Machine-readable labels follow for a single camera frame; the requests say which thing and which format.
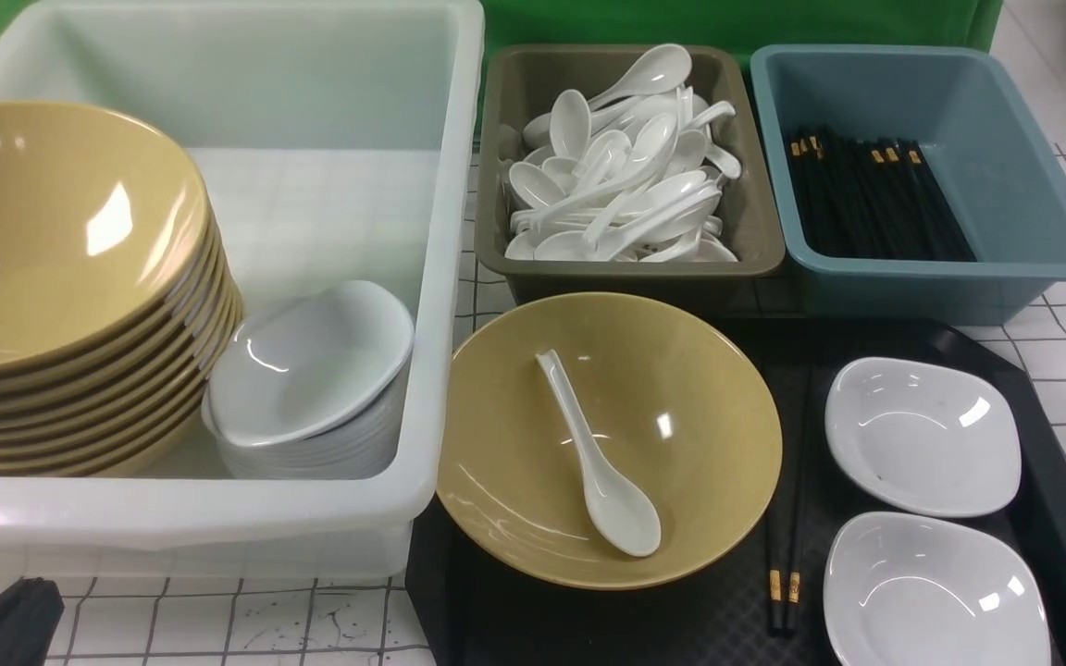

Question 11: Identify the olive brown spoon bin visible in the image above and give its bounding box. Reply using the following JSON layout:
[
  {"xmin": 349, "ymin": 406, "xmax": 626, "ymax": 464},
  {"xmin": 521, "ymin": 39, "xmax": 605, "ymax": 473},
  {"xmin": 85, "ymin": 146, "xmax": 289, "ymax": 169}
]
[{"xmin": 474, "ymin": 43, "xmax": 786, "ymax": 316}]

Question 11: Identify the large white plastic tub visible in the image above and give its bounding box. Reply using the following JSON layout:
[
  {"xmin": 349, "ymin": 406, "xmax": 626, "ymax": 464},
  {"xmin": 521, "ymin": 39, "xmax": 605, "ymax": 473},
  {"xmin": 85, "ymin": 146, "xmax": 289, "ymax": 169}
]
[{"xmin": 0, "ymin": 1, "xmax": 485, "ymax": 579}]

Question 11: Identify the black plastic serving tray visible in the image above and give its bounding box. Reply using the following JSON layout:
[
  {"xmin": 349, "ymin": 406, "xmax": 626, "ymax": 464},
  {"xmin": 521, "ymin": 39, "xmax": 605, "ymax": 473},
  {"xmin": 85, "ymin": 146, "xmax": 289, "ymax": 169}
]
[{"xmin": 403, "ymin": 316, "xmax": 1066, "ymax": 665}]

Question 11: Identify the pile of white spoons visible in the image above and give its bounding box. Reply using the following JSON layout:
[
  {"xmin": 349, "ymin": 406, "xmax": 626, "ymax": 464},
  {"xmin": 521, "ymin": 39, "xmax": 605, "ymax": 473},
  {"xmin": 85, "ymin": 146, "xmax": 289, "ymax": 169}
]
[{"xmin": 501, "ymin": 43, "xmax": 743, "ymax": 263}]

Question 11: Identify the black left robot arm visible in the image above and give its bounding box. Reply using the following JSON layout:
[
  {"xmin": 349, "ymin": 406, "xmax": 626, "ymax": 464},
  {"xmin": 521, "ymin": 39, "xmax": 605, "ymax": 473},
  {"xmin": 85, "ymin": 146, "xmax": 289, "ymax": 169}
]
[{"xmin": 0, "ymin": 576, "xmax": 65, "ymax": 665}]

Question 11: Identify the blue chopstick bin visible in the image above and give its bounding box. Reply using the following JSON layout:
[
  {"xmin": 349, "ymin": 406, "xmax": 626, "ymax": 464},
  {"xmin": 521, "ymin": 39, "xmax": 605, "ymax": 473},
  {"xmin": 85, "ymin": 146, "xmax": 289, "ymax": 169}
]
[{"xmin": 750, "ymin": 43, "xmax": 1066, "ymax": 326}]

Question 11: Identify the stack of white dishes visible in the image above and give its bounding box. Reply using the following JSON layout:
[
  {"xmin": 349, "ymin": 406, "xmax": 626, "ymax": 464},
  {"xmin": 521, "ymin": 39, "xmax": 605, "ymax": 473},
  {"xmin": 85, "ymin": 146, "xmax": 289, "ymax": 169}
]
[{"xmin": 201, "ymin": 370, "xmax": 409, "ymax": 480}]

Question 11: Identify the yellow noodle bowl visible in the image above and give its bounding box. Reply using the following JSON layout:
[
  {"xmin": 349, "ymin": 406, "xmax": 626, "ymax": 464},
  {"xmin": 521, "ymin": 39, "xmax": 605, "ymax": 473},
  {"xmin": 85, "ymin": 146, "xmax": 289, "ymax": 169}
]
[{"xmin": 437, "ymin": 292, "xmax": 784, "ymax": 590}]

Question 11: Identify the bundle of black chopsticks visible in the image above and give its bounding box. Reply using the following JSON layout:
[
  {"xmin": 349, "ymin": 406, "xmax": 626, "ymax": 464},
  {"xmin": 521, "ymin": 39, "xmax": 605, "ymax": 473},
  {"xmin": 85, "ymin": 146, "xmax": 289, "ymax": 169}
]
[{"xmin": 784, "ymin": 126, "xmax": 978, "ymax": 263}]

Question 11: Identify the top stacked yellow bowl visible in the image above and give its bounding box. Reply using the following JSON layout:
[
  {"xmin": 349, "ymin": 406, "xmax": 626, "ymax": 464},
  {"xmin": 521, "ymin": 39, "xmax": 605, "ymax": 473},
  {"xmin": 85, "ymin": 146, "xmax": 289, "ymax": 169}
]
[{"xmin": 0, "ymin": 101, "xmax": 213, "ymax": 372}]

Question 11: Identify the black chopstick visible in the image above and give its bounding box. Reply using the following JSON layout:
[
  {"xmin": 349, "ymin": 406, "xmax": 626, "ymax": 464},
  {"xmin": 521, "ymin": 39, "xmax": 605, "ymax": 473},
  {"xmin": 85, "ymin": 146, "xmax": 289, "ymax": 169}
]
[
  {"xmin": 764, "ymin": 363, "xmax": 790, "ymax": 637},
  {"xmin": 782, "ymin": 370, "xmax": 815, "ymax": 639}
]

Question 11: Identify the stack of yellow bowls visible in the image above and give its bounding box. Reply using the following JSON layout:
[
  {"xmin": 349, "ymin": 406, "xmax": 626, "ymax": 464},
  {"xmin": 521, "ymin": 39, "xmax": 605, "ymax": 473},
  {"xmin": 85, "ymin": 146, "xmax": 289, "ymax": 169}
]
[{"xmin": 0, "ymin": 199, "xmax": 245, "ymax": 478}]

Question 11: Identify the top stacked white dish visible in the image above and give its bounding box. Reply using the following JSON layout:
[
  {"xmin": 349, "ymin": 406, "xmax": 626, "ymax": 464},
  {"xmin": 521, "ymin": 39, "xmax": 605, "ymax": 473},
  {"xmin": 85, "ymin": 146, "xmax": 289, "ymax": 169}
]
[{"xmin": 207, "ymin": 281, "xmax": 415, "ymax": 450}]

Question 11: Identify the white ceramic soup spoon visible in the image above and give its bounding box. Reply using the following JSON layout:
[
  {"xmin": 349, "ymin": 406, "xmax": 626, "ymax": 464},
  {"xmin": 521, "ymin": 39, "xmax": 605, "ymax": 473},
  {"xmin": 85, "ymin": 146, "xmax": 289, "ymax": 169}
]
[{"xmin": 537, "ymin": 350, "xmax": 663, "ymax": 558}]

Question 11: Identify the white sauce dish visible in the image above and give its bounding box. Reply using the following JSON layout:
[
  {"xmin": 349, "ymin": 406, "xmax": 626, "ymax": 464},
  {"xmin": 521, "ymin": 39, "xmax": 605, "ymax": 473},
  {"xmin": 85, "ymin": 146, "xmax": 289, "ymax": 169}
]
[
  {"xmin": 824, "ymin": 511, "xmax": 1053, "ymax": 665},
  {"xmin": 824, "ymin": 357, "xmax": 1023, "ymax": 519}
]

